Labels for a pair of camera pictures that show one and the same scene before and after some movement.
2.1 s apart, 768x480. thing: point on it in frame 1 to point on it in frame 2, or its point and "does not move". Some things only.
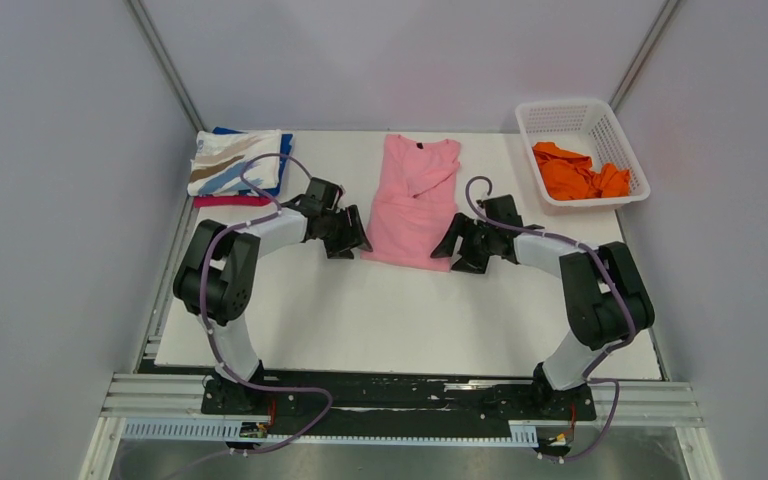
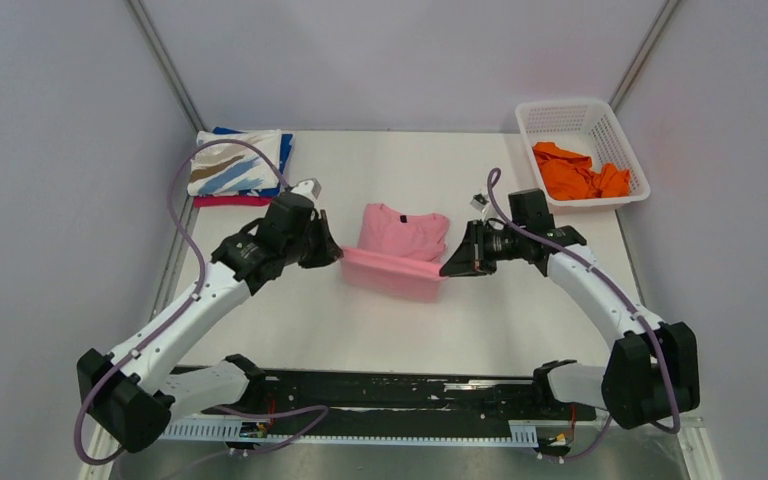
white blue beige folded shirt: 218,157 does not move
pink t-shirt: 415,200 to 397,255
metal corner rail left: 141,15 does not move
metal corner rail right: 638,62 does not move
